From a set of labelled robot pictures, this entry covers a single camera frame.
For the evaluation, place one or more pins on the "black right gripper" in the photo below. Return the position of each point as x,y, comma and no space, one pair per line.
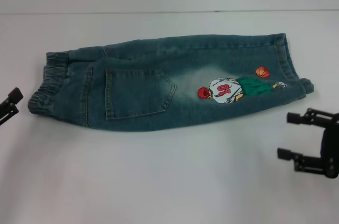
331,139

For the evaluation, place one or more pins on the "blue denim shorts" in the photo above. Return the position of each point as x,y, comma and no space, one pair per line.
145,102

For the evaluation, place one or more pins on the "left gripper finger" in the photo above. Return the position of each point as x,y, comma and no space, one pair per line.
9,112
13,96

